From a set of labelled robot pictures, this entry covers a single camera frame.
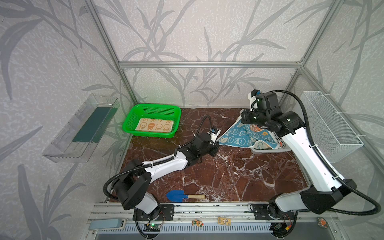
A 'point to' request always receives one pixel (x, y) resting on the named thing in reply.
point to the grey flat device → (101, 224)
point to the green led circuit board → (152, 227)
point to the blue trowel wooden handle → (179, 196)
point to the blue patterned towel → (244, 135)
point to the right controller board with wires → (281, 229)
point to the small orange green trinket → (197, 222)
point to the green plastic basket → (137, 111)
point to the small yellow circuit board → (224, 221)
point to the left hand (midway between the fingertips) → (220, 138)
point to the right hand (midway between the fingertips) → (242, 109)
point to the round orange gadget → (322, 222)
